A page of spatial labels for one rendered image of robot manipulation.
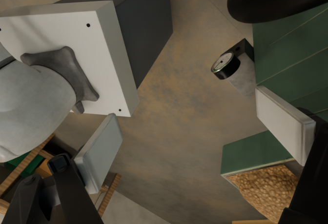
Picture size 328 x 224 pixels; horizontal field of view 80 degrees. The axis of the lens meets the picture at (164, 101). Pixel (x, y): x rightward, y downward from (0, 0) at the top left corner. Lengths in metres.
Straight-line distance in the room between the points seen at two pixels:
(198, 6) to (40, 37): 0.77
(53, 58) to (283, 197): 0.58
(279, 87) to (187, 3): 0.82
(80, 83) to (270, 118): 0.52
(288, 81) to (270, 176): 0.17
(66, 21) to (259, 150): 0.49
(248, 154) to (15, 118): 0.44
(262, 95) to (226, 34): 1.00
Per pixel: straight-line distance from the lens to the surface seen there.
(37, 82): 0.54
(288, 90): 0.39
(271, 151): 0.32
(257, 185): 0.33
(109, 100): 0.64
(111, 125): 0.18
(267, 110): 0.17
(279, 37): 0.54
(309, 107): 0.34
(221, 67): 0.45
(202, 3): 1.12
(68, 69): 0.60
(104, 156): 0.16
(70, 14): 0.54
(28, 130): 0.51
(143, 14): 0.81
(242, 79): 0.55
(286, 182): 0.33
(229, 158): 0.36
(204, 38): 1.18
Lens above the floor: 1.07
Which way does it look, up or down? 45 degrees down
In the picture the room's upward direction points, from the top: 156 degrees counter-clockwise
